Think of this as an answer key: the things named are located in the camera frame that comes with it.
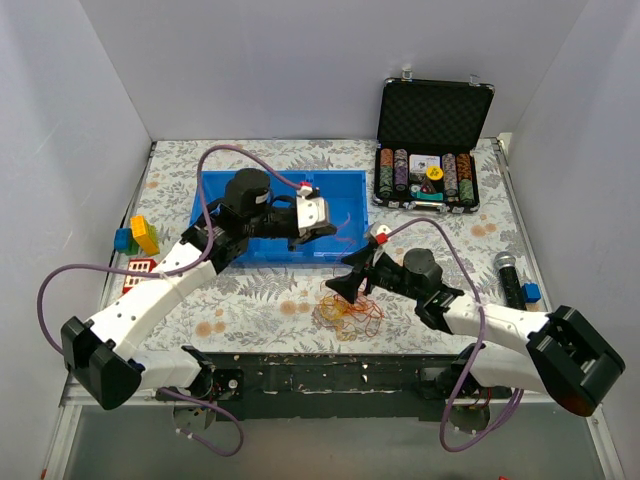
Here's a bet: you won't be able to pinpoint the black poker chip case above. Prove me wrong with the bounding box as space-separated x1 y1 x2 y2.
372 72 495 214

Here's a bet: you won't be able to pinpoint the red orange cable tangle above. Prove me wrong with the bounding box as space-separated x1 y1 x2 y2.
312 292 386 343

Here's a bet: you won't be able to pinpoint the black base beam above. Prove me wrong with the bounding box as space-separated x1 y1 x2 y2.
154 344 514 424

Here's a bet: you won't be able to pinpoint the stacked colourful toy bricks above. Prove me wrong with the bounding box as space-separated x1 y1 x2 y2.
113 215 160 257

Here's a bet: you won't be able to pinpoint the black microphone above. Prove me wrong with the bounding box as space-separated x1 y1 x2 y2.
494 251 526 310

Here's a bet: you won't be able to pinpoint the small blue block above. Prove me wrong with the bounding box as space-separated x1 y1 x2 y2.
521 283 542 304

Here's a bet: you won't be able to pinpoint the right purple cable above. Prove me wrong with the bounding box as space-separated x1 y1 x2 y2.
374 218 525 453

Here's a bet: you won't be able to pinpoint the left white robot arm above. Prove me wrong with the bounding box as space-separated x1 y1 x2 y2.
61 168 337 410

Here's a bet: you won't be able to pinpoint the red white toy brick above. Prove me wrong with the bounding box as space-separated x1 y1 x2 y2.
122 258 157 294

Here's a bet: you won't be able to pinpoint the red thin cable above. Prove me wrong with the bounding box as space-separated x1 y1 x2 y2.
329 212 359 296

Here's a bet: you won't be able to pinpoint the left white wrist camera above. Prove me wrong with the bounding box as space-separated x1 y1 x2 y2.
296 196 330 236

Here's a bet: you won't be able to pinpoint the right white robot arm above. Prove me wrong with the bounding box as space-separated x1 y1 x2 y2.
326 246 626 417

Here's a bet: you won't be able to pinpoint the floral table mat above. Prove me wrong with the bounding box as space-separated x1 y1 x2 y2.
133 139 542 354

